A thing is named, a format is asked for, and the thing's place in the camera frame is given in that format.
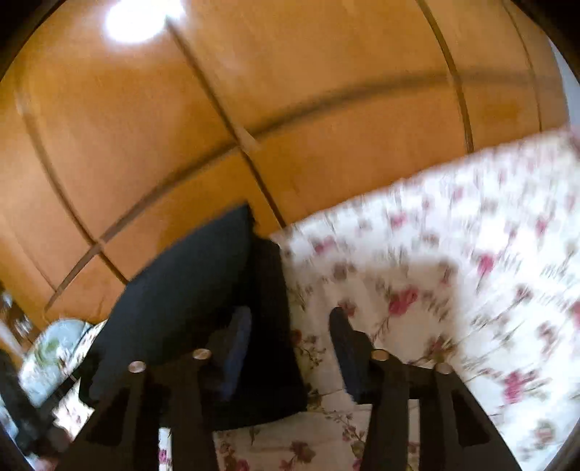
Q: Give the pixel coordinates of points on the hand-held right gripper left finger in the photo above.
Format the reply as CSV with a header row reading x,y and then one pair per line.
x,y
233,357

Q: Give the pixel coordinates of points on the pale green patterned pillow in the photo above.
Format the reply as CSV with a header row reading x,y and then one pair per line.
x,y
54,348

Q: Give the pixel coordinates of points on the wooden wardrobe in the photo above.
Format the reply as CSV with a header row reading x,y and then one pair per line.
x,y
317,113

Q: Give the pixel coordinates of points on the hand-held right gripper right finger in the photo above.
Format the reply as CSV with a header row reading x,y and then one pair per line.
x,y
346,357

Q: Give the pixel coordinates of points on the floral bed sheet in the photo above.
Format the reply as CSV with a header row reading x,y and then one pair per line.
x,y
453,226

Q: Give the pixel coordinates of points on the black pants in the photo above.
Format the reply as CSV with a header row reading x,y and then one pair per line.
x,y
181,294

